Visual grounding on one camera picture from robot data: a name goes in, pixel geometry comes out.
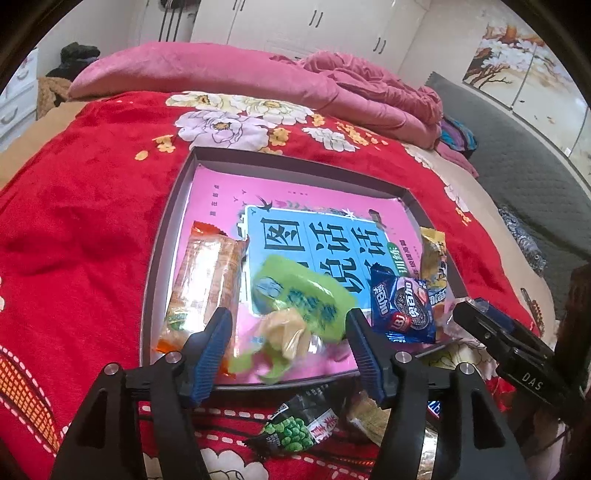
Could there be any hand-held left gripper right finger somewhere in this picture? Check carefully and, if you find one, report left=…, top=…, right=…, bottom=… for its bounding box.
left=345, top=307, right=532, bottom=480

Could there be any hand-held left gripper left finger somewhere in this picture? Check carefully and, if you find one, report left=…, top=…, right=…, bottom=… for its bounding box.
left=50, top=307, right=234, bottom=480

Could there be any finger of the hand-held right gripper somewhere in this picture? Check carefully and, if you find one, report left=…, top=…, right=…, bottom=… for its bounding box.
left=451, top=302, right=513, bottom=358
left=473, top=298, right=515, bottom=330

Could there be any blue cookie packet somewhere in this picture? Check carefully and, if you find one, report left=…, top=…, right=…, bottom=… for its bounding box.
left=369, top=263, right=437, bottom=344

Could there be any dark shallow cardboard box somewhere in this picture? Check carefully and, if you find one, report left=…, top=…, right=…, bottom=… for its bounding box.
left=139, top=147, right=469, bottom=393

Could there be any lime green snack packet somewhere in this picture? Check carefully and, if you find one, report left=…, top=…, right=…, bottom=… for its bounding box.
left=228, top=254, right=358, bottom=386

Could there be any person's right forearm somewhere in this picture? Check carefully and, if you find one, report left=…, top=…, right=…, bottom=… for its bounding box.
left=545, top=265, right=591, bottom=480

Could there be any clear wrapped snack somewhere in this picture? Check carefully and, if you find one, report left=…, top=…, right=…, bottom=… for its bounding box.
left=434, top=298, right=467, bottom=344

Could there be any colourful candy packet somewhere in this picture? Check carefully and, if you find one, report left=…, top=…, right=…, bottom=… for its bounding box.
left=351, top=392, right=393, bottom=439

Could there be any yellow snack bar packet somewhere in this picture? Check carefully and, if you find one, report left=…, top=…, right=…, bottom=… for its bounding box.
left=419, top=226, right=451, bottom=319

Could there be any black white patterned cloth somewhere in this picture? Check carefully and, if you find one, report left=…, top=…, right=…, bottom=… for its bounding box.
left=498, top=205, right=548, bottom=278

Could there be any orange cracker packet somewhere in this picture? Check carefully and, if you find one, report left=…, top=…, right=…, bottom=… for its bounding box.
left=156, top=220, right=250, bottom=374

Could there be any black green pea packet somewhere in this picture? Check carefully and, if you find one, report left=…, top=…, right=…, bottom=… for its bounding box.
left=245, top=385, right=352, bottom=460

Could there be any grey quilted headboard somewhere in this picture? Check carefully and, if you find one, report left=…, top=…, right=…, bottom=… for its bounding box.
left=422, top=71, right=591, bottom=319

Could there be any pink book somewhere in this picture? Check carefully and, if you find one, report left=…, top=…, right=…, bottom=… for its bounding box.
left=152, top=164, right=455, bottom=386

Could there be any teal purple clothing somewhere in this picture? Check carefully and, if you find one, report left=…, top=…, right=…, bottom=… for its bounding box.
left=438, top=116, right=476, bottom=155

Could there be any red floral blanket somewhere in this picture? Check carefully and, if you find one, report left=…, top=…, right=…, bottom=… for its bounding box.
left=0, top=90, right=536, bottom=480

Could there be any brown knit blanket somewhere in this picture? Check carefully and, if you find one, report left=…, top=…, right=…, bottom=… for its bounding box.
left=37, top=76, right=75, bottom=121

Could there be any white drawer cabinet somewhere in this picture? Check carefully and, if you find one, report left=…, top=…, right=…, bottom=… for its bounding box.
left=0, top=46, right=40, bottom=139

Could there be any dark clothes pile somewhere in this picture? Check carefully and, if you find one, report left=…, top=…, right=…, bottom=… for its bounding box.
left=46, top=42, right=100, bottom=79

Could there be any white wardrobe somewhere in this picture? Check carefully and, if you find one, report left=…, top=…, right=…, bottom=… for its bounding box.
left=134, top=0, right=426, bottom=77

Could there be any floral wall painting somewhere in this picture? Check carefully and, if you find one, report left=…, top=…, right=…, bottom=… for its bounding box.
left=462, top=14, right=591, bottom=162

